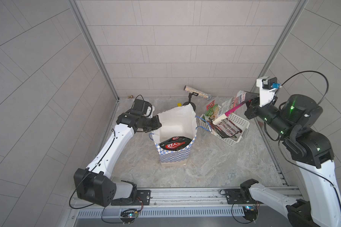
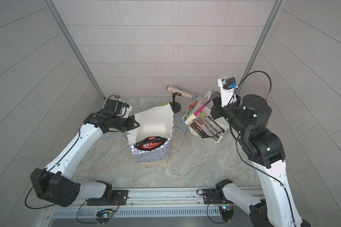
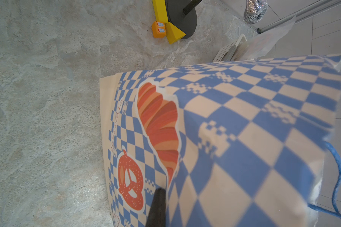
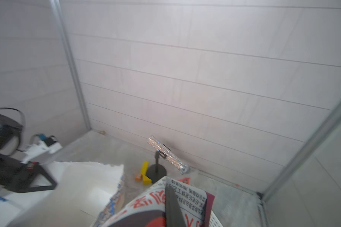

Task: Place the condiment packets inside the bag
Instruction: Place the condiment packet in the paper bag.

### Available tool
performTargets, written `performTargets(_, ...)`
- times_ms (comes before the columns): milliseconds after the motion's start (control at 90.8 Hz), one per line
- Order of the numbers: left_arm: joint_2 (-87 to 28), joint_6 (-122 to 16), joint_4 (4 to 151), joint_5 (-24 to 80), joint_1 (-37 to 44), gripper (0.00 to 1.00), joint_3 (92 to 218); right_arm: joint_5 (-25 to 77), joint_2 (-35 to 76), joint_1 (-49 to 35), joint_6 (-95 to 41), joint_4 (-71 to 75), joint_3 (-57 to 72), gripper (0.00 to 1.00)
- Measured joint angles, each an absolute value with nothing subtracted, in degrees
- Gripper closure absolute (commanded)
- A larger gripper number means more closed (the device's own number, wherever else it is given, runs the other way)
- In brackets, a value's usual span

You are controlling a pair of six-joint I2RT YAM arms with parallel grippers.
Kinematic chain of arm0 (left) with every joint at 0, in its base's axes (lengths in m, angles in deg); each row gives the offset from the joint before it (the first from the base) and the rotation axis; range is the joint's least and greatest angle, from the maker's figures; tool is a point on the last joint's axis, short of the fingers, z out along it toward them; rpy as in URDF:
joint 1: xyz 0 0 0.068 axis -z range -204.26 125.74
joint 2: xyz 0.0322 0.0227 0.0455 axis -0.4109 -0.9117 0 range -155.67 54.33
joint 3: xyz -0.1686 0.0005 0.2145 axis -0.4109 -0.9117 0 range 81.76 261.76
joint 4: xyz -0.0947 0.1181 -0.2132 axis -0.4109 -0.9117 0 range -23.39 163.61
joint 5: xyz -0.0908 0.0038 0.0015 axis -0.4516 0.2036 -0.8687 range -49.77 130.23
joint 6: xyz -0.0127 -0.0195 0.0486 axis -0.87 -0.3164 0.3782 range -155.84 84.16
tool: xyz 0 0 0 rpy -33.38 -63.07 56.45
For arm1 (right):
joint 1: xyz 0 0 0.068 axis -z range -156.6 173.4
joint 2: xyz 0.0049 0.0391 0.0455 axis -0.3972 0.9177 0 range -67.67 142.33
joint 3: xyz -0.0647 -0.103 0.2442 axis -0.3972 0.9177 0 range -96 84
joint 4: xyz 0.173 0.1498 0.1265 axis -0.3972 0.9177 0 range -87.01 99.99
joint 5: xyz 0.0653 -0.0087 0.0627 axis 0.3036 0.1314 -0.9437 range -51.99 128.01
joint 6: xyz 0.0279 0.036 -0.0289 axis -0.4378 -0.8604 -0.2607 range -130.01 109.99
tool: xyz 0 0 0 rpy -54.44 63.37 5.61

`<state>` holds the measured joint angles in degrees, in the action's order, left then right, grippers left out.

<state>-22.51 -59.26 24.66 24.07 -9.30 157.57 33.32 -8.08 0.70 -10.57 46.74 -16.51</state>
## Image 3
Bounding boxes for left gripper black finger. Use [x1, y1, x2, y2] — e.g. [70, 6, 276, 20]
[145, 188, 166, 227]

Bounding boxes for small orange toy block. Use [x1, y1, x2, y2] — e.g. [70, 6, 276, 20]
[152, 21, 166, 38]

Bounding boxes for yellow wooden block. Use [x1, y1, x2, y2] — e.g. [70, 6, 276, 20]
[152, 0, 186, 44]

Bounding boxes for blue checkered paper bag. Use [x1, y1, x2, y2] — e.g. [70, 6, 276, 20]
[99, 54, 341, 227]

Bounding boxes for white perforated plastic basket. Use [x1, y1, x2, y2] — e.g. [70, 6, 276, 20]
[213, 34, 247, 62]

